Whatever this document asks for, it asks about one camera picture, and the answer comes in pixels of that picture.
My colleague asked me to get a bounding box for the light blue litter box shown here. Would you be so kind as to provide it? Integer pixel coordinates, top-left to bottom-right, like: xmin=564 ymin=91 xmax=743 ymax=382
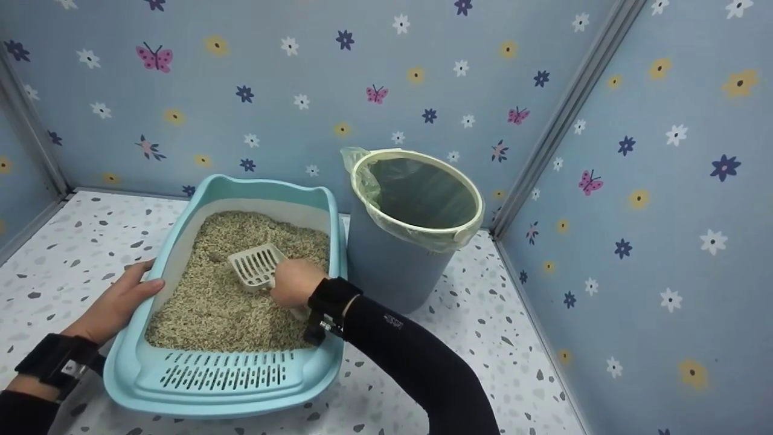
xmin=103 ymin=175 xmax=349 ymax=419

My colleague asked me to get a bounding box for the white slotted litter scoop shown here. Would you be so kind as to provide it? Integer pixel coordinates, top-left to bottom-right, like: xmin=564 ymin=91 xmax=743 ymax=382
xmin=228 ymin=243 xmax=310 ymax=321

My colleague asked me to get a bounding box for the translucent green bin liner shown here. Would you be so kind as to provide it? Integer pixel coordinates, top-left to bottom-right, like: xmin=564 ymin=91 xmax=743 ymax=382
xmin=341 ymin=146 xmax=484 ymax=254

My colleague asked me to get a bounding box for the blue grey trash bin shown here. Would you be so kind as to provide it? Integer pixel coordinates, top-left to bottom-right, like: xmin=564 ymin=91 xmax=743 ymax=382
xmin=346 ymin=149 xmax=485 ymax=315

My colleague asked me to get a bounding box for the person's right hand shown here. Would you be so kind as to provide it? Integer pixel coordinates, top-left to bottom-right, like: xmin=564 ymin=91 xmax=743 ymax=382
xmin=270 ymin=259 xmax=329 ymax=309

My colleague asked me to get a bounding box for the pile of beige litter pellets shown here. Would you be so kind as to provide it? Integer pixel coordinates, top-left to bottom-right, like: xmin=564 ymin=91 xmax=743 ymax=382
xmin=145 ymin=211 xmax=330 ymax=353

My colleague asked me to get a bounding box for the person's left forearm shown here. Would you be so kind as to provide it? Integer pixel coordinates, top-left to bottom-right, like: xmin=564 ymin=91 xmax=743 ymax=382
xmin=0 ymin=375 xmax=61 ymax=435

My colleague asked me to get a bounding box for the person's left hand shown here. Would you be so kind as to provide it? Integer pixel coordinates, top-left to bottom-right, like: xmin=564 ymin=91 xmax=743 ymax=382
xmin=61 ymin=259 xmax=165 ymax=347

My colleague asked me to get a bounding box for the person's right forearm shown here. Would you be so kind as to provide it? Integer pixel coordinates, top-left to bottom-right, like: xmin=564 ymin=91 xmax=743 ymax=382
xmin=342 ymin=295 xmax=501 ymax=435

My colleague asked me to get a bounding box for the black wrist band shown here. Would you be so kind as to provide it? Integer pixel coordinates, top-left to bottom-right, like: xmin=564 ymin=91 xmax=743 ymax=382
xmin=303 ymin=277 xmax=364 ymax=347
xmin=15 ymin=333 xmax=107 ymax=388

